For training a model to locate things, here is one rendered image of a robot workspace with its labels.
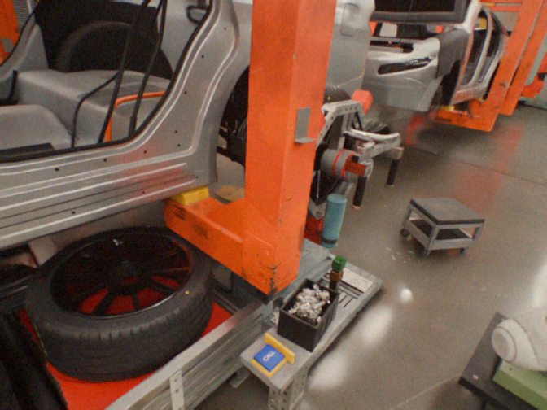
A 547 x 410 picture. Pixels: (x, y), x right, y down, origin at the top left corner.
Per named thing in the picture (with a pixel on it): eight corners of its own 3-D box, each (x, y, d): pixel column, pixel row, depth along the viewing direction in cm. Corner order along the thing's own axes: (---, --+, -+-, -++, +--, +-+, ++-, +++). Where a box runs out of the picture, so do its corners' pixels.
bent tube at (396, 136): (361, 130, 161) (365, 108, 156) (399, 140, 150) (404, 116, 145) (343, 136, 148) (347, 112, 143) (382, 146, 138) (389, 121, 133)
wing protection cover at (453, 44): (435, 74, 409) (448, 28, 385) (460, 77, 392) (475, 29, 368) (415, 75, 359) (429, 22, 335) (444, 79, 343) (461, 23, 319)
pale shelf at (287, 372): (313, 294, 134) (315, 290, 133) (350, 317, 125) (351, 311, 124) (238, 360, 104) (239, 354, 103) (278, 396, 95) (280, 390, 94)
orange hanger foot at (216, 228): (192, 214, 165) (190, 149, 149) (269, 259, 137) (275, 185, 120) (164, 225, 153) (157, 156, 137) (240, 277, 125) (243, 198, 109)
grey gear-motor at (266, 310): (235, 273, 194) (236, 224, 178) (290, 311, 171) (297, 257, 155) (212, 288, 182) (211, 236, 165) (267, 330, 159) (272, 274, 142)
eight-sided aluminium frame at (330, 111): (344, 194, 188) (365, 97, 163) (355, 198, 185) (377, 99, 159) (286, 226, 151) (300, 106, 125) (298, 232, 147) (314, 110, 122)
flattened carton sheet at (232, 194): (228, 185, 325) (228, 182, 323) (278, 198, 308) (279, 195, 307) (212, 196, 300) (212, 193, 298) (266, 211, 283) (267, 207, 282)
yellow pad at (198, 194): (191, 188, 155) (190, 178, 153) (210, 198, 148) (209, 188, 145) (166, 196, 146) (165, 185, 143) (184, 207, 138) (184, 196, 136)
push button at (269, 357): (267, 346, 106) (268, 342, 104) (284, 360, 102) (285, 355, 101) (252, 360, 101) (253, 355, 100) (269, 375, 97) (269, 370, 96)
